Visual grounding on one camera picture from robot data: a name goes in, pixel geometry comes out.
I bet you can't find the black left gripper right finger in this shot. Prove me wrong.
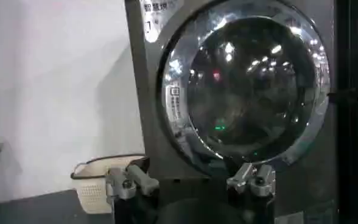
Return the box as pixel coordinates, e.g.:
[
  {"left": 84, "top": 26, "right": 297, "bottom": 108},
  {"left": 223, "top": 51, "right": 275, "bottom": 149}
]
[{"left": 226, "top": 162, "right": 276, "bottom": 198}]

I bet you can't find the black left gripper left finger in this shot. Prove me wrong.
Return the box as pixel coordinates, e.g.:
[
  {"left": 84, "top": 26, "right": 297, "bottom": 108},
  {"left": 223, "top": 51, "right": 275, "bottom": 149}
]
[{"left": 105, "top": 156, "right": 161, "bottom": 201}]

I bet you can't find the round glass dryer door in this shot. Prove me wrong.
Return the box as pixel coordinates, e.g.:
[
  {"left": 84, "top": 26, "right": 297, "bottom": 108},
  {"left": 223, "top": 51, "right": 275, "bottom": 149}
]
[{"left": 156, "top": 0, "right": 331, "bottom": 177}]

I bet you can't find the white label sticker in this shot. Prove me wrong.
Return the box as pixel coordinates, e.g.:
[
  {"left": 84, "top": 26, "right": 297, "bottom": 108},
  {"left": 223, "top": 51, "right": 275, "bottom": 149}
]
[{"left": 140, "top": 0, "right": 184, "bottom": 43}]

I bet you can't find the white plastic laundry basket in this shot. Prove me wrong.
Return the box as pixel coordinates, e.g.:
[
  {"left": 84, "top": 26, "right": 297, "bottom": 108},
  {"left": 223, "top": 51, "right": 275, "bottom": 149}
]
[{"left": 70, "top": 154, "right": 146, "bottom": 215}]

